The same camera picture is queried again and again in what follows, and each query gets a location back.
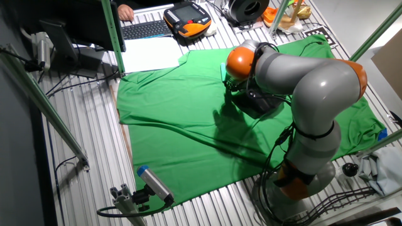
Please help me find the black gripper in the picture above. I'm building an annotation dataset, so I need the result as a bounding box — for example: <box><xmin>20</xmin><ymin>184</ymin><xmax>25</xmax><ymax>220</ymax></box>
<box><xmin>223</xmin><ymin>78</ymin><xmax>249</xmax><ymax>95</ymax></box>

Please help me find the black sleeved right forearm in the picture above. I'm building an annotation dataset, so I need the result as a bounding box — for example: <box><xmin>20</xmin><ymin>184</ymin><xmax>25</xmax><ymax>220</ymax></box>
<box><xmin>111</xmin><ymin>0</ymin><xmax>183</xmax><ymax>10</ymax></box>

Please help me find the person right hand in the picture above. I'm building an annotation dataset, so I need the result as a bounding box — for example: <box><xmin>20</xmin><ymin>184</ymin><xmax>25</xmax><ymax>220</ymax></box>
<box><xmin>117</xmin><ymin>4</ymin><xmax>135</xmax><ymax>22</ymax></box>

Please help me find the green cloth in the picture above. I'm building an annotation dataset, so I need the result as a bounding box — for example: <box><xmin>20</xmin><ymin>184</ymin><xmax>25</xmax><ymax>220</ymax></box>
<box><xmin>116</xmin><ymin>33</ymin><xmax>388</xmax><ymax>210</ymax></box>

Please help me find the orange plastic object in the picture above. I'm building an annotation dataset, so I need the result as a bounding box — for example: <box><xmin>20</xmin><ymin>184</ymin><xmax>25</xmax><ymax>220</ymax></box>
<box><xmin>263</xmin><ymin>6</ymin><xmax>280</xmax><ymax>28</ymax></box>

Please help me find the orange black teach pendant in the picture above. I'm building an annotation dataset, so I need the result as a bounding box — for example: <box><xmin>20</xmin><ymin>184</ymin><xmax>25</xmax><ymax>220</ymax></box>
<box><xmin>163</xmin><ymin>1</ymin><xmax>213</xmax><ymax>39</ymax></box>

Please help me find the white paper sheet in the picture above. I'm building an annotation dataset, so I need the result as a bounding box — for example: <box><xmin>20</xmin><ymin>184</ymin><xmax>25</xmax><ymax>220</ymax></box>
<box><xmin>121</xmin><ymin>36</ymin><xmax>184</xmax><ymax>75</ymax></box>

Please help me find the wooden stick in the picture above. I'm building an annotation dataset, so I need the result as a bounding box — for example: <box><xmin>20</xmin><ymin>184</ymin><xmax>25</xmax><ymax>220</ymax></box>
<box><xmin>289</xmin><ymin>0</ymin><xmax>305</xmax><ymax>24</ymax></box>

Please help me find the black white fiducial tag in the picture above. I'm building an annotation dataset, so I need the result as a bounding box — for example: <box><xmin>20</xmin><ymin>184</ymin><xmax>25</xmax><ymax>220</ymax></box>
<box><xmin>303</xmin><ymin>26</ymin><xmax>339</xmax><ymax>48</ymax></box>

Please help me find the black keyboard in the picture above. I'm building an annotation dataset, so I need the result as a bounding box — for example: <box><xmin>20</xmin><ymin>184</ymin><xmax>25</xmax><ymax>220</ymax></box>
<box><xmin>121</xmin><ymin>19</ymin><xmax>173</xmax><ymax>41</ymax></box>

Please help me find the black round knob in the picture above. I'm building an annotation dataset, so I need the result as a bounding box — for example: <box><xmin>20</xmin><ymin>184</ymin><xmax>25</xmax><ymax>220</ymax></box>
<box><xmin>341</xmin><ymin>162</ymin><xmax>359</xmax><ymax>178</ymax></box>

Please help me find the brown cardboard panel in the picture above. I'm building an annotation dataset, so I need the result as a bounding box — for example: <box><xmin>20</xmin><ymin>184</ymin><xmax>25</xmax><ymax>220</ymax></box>
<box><xmin>371</xmin><ymin>28</ymin><xmax>402</xmax><ymax>101</ymax></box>

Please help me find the black monitor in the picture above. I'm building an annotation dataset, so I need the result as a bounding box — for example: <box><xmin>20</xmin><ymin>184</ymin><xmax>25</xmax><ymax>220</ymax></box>
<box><xmin>9</xmin><ymin>0</ymin><xmax>127</xmax><ymax>79</ymax></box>

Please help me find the black tool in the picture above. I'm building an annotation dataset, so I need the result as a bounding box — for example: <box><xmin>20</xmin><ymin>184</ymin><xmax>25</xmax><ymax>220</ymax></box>
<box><xmin>389</xmin><ymin>109</ymin><xmax>402</xmax><ymax>128</ymax></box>

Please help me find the grey crumpled cloth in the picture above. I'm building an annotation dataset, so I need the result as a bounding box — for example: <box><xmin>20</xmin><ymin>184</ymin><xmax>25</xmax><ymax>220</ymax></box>
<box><xmin>357</xmin><ymin>146</ymin><xmax>402</xmax><ymax>197</ymax></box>

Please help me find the black flat bar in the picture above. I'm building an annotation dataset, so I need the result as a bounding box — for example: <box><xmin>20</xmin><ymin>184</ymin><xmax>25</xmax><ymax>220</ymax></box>
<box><xmin>326</xmin><ymin>207</ymin><xmax>402</xmax><ymax>226</ymax></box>

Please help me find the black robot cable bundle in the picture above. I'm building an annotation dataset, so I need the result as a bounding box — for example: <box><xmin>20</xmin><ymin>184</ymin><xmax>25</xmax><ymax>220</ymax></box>
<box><xmin>246</xmin><ymin>42</ymin><xmax>302</xmax><ymax>224</ymax></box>

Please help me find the metal frame post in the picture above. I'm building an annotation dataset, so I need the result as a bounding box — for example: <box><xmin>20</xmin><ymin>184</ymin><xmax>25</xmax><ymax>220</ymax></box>
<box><xmin>268</xmin><ymin>0</ymin><xmax>290</xmax><ymax>36</ymax></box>

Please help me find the silver camera blue end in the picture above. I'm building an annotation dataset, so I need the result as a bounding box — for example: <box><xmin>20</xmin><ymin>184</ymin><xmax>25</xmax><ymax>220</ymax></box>
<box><xmin>136</xmin><ymin>165</ymin><xmax>175</xmax><ymax>205</ymax></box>

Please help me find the green frame beam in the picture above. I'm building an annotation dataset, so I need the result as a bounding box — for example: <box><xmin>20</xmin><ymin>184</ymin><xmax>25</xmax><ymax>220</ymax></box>
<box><xmin>349</xmin><ymin>1</ymin><xmax>402</xmax><ymax>63</ymax></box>
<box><xmin>0</xmin><ymin>43</ymin><xmax>90</xmax><ymax>172</ymax></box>
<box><xmin>356</xmin><ymin>128</ymin><xmax>402</xmax><ymax>158</ymax></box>
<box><xmin>100</xmin><ymin>0</ymin><xmax>126</xmax><ymax>76</ymax></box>

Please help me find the black camera clamp mount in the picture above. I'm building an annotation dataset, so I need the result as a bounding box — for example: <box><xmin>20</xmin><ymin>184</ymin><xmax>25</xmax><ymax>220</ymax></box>
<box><xmin>131</xmin><ymin>185</ymin><xmax>151</xmax><ymax>212</ymax></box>

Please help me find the black floor cable bundle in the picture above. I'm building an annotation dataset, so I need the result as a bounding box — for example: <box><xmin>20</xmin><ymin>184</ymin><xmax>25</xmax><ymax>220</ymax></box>
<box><xmin>290</xmin><ymin>186</ymin><xmax>378</xmax><ymax>225</ymax></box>

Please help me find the aluminium extrusion post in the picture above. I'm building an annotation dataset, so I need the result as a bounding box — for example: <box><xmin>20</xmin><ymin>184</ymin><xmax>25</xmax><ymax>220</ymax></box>
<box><xmin>109</xmin><ymin>184</ymin><xmax>148</xmax><ymax>226</ymax></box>

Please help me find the black camera cable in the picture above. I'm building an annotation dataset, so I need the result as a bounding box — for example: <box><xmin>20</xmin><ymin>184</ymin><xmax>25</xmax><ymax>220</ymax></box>
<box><xmin>96</xmin><ymin>200</ymin><xmax>172</xmax><ymax>218</ymax></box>

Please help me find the black monitor cable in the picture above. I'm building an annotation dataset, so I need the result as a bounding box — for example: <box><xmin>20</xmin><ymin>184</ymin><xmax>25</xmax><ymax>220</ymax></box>
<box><xmin>45</xmin><ymin>67</ymin><xmax>120</xmax><ymax>97</ymax></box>

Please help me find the silver cylindrical camera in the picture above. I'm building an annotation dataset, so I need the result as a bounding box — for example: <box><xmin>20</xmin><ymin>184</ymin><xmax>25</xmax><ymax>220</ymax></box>
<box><xmin>35</xmin><ymin>31</ymin><xmax>53</xmax><ymax>72</ymax></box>

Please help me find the thin black floor cable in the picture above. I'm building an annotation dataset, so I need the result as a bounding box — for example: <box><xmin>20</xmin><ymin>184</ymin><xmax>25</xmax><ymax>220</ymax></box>
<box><xmin>53</xmin><ymin>155</ymin><xmax>79</xmax><ymax>226</ymax></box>

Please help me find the black plug cable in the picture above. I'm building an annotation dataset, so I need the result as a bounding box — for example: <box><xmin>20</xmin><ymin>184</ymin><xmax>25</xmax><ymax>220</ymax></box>
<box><xmin>0</xmin><ymin>46</ymin><xmax>43</xmax><ymax>72</ymax></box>

